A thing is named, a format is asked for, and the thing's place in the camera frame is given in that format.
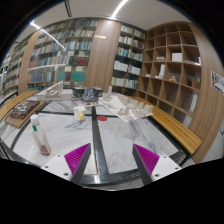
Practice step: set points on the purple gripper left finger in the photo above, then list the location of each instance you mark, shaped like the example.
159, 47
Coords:
70, 166

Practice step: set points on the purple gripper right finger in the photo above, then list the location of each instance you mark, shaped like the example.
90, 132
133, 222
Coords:
151, 166

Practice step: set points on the clear plastic water bottle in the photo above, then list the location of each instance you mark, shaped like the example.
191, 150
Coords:
40, 136

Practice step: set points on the wooden bench right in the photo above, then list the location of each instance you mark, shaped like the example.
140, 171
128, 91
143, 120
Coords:
182, 134

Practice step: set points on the white yellow mug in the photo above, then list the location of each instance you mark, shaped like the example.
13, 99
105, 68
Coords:
79, 113

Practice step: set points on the red round coaster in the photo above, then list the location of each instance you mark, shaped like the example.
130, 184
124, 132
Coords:
102, 118

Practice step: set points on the brown site model board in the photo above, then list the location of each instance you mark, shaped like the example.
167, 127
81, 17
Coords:
22, 112

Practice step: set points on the dark grey building model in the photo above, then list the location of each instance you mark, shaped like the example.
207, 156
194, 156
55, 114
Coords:
88, 94

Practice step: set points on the white architectural model left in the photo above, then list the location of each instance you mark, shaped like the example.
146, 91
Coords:
55, 92

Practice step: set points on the wooden cubby shelf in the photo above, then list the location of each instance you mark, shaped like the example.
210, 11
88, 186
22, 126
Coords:
171, 70

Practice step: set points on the bookshelf with books centre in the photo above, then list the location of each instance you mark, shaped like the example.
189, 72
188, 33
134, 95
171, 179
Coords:
128, 60

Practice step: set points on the bookshelf with books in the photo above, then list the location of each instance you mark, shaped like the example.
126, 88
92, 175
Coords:
61, 53
128, 60

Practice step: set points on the bookshelf with books left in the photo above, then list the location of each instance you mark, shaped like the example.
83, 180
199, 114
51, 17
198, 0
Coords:
61, 53

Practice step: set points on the wall poster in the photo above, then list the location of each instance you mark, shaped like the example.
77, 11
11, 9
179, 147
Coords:
217, 82

